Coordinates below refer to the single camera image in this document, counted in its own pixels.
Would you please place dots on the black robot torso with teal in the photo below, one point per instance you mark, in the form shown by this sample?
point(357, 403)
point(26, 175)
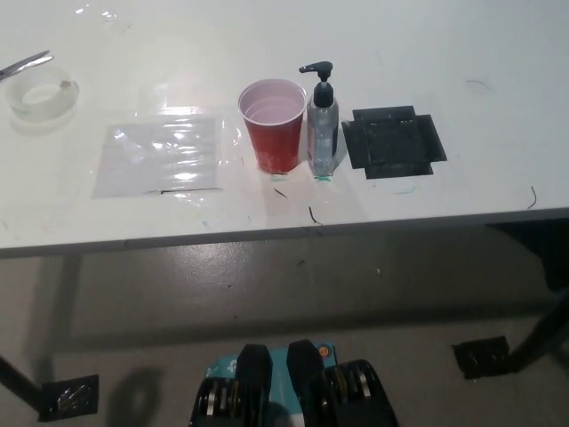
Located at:
point(289, 391)

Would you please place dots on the black floor tape patch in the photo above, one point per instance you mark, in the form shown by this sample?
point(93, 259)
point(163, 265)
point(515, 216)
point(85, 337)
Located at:
point(482, 362)

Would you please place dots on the clear hand soap pump bottle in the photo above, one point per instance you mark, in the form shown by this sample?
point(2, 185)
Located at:
point(323, 133)

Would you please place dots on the silver scissors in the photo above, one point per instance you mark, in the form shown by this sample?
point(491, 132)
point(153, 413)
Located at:
point(24, 64)

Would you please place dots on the black tape square patch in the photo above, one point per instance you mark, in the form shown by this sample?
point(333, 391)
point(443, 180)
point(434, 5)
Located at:
point(391, 142)

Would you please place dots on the red plastic cup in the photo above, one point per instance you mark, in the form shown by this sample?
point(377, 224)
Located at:
point(274, 133)

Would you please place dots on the clear plastic sheet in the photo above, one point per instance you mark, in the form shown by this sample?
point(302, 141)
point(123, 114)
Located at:
point(160, 153)

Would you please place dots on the clear tape roll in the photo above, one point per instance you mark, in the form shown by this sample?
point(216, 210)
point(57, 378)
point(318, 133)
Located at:
point(42, 100)

